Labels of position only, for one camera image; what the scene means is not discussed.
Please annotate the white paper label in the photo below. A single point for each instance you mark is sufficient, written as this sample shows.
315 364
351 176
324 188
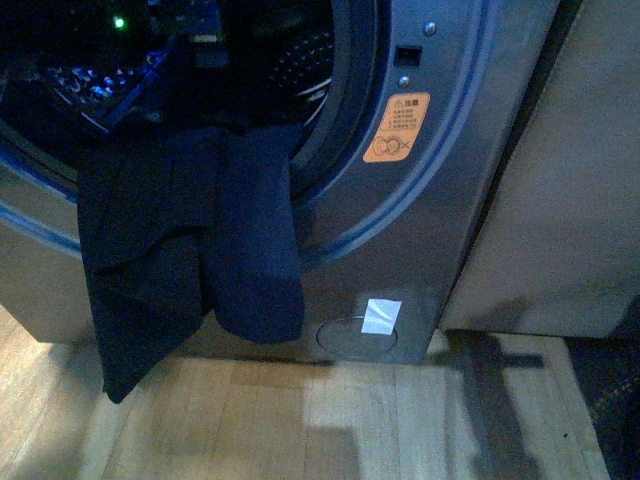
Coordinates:
380 316

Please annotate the dark blue knit garment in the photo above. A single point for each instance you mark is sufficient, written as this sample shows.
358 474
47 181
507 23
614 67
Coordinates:
175 227

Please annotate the round drain filter cover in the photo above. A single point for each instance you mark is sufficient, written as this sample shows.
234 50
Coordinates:
345 339

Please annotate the beige cabinet beside washer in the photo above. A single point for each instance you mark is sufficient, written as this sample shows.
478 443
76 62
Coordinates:
558 253

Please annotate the dark rug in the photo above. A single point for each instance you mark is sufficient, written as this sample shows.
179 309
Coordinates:
607 371

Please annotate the grey front-load washing machine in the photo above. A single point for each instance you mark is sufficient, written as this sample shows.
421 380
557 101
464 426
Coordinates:
76 75

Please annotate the orange warning sticker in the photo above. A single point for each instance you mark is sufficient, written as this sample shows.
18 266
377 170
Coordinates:
399 128

